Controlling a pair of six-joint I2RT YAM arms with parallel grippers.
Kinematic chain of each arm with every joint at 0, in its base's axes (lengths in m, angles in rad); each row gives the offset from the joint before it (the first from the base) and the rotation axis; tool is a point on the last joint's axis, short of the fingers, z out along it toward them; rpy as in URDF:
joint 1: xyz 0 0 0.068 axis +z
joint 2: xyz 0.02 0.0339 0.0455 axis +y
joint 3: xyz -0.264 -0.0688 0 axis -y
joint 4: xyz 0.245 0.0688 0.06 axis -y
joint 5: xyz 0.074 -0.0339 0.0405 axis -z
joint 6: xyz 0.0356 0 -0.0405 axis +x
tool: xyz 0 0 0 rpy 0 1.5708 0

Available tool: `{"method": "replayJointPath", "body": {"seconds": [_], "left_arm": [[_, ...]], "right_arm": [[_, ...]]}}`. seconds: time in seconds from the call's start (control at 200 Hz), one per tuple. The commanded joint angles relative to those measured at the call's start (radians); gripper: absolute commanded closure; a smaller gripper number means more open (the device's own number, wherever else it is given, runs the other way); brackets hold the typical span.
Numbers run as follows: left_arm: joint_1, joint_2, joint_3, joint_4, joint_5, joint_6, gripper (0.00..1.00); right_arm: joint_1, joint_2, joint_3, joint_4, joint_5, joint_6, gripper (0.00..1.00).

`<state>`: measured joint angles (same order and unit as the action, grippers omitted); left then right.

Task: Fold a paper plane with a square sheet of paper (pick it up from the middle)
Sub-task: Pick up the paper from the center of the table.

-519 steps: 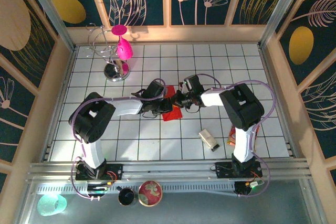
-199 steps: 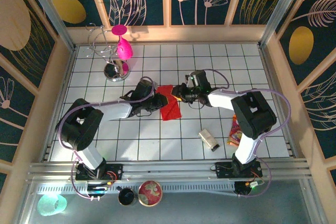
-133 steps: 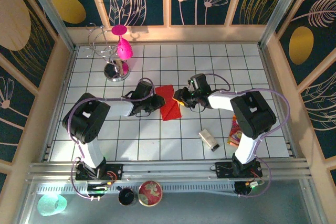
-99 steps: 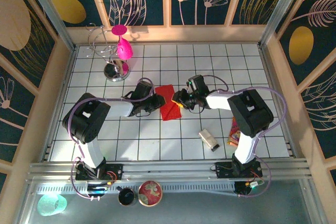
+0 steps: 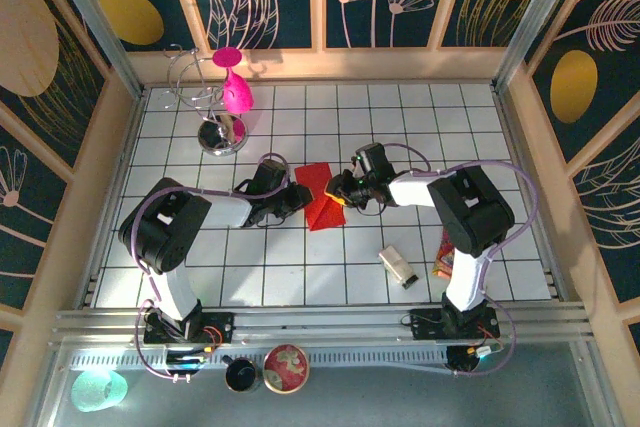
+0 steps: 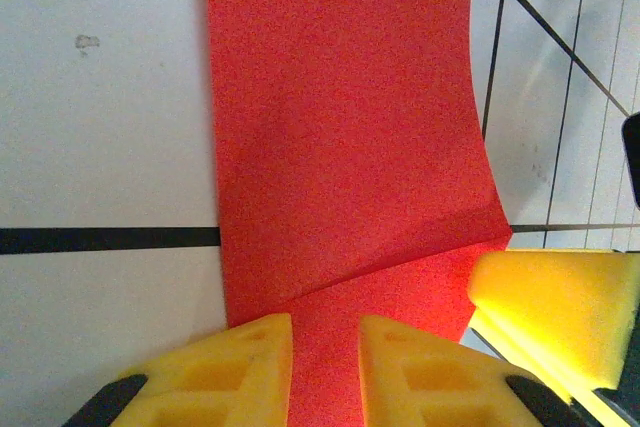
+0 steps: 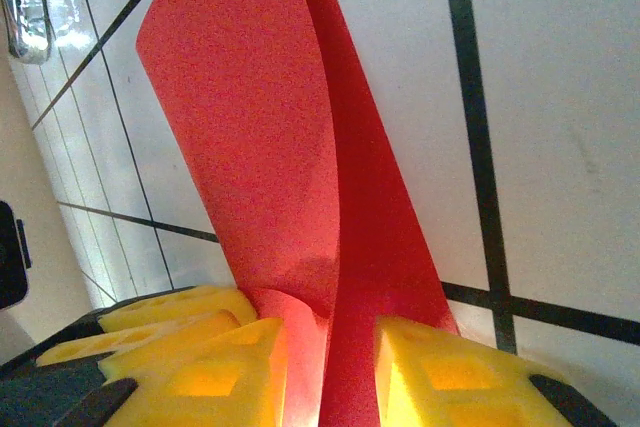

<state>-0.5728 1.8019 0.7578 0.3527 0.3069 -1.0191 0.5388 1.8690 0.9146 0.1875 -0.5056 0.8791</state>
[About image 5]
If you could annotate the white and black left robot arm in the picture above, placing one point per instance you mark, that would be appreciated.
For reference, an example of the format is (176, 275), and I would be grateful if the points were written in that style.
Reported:
(165, 227)

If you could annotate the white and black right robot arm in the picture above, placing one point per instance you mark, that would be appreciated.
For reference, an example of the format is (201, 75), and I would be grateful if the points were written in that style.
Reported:
(470, 207)

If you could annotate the beige box with black end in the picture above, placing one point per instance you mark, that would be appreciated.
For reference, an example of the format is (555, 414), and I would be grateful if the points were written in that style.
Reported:
(395, 264)

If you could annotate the pink wine glass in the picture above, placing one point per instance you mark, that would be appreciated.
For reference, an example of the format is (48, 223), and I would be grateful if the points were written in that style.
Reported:
(237, 94)

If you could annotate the colourful snack packet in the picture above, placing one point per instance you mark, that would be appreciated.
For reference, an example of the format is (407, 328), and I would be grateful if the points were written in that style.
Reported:
(442, 262)

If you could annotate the black mug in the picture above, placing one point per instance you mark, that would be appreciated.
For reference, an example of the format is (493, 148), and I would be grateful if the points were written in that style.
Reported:
(242, 377)

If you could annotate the small lit circuit board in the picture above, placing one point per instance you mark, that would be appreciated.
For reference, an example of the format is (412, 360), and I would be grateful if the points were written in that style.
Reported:
(187, 362)
(485, 352)

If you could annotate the translucent teal cup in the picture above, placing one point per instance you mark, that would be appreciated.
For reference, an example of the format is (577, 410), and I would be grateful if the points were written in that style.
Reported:
(97, 392)

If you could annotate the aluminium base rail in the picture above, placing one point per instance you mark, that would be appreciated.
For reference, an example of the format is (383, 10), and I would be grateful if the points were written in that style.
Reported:
(325, 327)

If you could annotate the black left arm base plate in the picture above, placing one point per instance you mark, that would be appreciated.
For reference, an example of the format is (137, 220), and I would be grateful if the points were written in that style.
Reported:
(220, 324)

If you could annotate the aluminium table side rail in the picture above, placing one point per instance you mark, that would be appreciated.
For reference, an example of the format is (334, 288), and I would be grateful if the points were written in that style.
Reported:
(125, 157)
(515, 147)

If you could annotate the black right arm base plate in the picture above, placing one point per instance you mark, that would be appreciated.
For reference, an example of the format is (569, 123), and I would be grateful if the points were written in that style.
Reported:
(425, 322)

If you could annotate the aluminium corner post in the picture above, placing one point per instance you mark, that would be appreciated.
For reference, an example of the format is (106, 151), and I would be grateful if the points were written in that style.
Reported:
(97, 22)
(532, 22)

